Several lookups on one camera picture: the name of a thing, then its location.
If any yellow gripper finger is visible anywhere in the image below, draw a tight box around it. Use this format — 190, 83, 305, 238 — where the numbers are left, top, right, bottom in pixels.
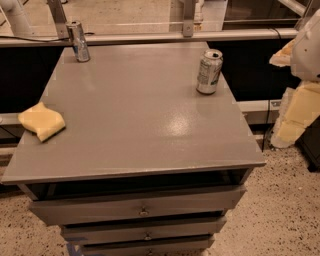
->
270, 81, 320, 148
269, 39, 295, 67

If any yellow sponge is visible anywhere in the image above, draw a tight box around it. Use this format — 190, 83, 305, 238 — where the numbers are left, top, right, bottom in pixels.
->
18, 102, 66, 142

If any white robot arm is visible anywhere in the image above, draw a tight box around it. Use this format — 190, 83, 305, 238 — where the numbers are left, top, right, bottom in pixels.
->
269, 10, 320, 148

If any slim silver energy drink can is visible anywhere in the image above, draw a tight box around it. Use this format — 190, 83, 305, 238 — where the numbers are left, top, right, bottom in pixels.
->
66, 21, 90, 62

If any metal railing bar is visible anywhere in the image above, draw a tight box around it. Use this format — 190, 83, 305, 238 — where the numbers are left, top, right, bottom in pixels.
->
0, 28, 298, 48

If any middle grey drawer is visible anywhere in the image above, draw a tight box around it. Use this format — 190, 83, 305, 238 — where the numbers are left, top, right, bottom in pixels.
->
62, 216, 226, 245

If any grey drawer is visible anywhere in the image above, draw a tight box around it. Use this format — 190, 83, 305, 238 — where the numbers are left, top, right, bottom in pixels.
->
81, 235, 214, 256
30, 185, 246, 225
62, 216, 226, 245

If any grey drawer cabinet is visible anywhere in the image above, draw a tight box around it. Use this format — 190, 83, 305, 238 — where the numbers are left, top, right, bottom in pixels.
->
0, 41, 267, 256

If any bottom grey drawer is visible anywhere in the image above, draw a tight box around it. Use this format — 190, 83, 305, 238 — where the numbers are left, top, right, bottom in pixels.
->
81, 235, 214, 256

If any top grey drawer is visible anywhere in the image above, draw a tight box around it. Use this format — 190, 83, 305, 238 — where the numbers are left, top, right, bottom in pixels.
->
30, 185, 246, 225

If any white pipe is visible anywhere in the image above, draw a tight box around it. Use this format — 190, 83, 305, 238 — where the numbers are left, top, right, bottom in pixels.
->
0, 0, 33, 37

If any metal bracket post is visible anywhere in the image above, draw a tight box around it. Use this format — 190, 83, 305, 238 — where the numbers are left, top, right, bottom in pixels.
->
182, 0, 196, 37

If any black cable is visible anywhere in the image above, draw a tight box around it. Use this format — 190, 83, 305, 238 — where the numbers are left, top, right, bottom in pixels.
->
0, 31, 96, 43

